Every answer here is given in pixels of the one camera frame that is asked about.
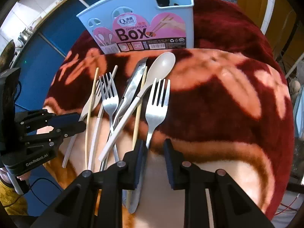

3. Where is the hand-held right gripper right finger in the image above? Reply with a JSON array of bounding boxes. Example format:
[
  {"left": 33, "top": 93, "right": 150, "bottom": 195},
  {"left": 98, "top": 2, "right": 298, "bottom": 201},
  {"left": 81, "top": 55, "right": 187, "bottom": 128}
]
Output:
[{"left": 163, "top": 138, "right": 273, "bottom": 228}]

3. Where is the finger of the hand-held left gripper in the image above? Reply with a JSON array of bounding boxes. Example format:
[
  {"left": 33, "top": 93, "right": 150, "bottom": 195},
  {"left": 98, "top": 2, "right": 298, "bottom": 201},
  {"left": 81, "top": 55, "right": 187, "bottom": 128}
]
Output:
[
  {"left": 15, "top": 109, "right": 81, "bottom": 133},
  {"left": 17, "top": 122, "right": 87, "bottom": 154}
]

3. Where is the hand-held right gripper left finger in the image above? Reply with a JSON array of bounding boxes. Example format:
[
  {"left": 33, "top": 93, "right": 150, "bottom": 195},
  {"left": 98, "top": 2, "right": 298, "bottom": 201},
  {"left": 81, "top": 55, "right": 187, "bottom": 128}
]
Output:
[{"left": 31, "top": 140, "right": 148, "bottom": 228}]

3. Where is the light wooden chopstick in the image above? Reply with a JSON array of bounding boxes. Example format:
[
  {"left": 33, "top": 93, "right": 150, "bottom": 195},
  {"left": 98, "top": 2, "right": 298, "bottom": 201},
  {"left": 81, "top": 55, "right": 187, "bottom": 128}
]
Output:
[
  {"left": 126, "top": 66, "right": 148, "bottom": 210},
  {"left": 84, "top": 67, "right": 100, "bottom": 170}
]

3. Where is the white chopstick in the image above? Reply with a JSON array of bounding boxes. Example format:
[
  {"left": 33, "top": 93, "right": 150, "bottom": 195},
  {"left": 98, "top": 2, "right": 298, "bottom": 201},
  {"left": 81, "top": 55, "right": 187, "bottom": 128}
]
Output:
[{"left": 88, "top": 65, "right": 119, "bottom": 170}]

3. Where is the small metal fork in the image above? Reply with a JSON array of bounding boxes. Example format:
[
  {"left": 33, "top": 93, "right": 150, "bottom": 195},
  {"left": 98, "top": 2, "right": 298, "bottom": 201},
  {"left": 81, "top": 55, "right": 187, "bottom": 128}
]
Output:
[{"left": 98, "top": 72, "right": 120, "bottom": 163}]

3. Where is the large metal fork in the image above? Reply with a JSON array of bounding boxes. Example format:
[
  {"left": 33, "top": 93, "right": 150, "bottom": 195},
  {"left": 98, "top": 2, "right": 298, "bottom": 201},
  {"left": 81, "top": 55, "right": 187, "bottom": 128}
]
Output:
[{"left": 122, "top": 78, "right": 171, "bottom": 214}]

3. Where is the silver metal knife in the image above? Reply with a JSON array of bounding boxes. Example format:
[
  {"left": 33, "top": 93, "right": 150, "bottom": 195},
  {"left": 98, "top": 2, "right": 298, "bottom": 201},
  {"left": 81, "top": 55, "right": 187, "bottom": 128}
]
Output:
[{"left": 101, "top": 57, "right": 149, "bottom": 171}]

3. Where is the beige spoon with white handle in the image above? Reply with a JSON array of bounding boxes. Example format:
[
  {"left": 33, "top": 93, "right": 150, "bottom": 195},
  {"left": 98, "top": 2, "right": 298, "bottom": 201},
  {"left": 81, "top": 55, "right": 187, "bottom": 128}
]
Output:
[{"left": 98, "top": 52, "right": 176, "bottom": 162}]

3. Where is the blue plastic utensil box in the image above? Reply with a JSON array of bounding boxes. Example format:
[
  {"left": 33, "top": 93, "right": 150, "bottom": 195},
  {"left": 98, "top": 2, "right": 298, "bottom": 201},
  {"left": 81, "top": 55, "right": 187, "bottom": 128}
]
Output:
[{"left": 76, "top": 0, "right": 195, "bottom": 55}]

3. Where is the person's left hand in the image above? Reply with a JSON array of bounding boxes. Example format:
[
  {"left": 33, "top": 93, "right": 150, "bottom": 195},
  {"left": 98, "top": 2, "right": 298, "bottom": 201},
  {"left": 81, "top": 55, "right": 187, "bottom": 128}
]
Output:
[{"left": 0, "top": 167, "right": 31, "bottom": 188}]

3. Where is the yellow patterned clothing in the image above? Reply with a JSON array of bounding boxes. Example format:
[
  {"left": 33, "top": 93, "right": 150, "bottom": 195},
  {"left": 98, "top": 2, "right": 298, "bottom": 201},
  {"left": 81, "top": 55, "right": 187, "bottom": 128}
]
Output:
[{"left": 0, "top": 180, "right": 29, "bottom": 216}]

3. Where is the red printed blanket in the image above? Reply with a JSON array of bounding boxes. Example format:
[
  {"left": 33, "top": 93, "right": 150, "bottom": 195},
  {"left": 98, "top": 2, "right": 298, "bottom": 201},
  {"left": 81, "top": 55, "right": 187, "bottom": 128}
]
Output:
[{"left": 44, "top": 0, "right": 296, "bottom": 228}]

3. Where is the blue cabinet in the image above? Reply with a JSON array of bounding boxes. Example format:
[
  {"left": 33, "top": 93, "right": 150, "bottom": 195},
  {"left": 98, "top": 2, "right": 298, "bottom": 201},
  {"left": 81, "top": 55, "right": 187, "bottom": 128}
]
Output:
[{"left": 5, "top": 0, "right": 152, "bottom": 216}]

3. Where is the metal pot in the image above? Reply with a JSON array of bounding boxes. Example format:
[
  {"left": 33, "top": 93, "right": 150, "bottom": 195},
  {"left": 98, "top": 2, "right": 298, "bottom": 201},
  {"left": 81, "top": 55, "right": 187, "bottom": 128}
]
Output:
[{"left": 17, "top": 30, "right": 32, "bottom": 44}]

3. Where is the wooden door with frosted glass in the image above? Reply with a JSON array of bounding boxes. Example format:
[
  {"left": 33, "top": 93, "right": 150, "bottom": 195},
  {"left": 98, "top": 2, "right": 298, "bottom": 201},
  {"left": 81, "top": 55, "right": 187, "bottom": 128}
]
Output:
[{"left": 211, "top": 0, "right": 297, "bottom": 60}]

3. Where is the black cable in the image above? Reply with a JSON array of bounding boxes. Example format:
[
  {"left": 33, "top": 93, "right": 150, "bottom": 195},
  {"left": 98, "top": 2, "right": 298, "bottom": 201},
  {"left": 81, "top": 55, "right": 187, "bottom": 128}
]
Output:
[{"left": 9, "top": 178, "right": 66, "bottom": 206}]

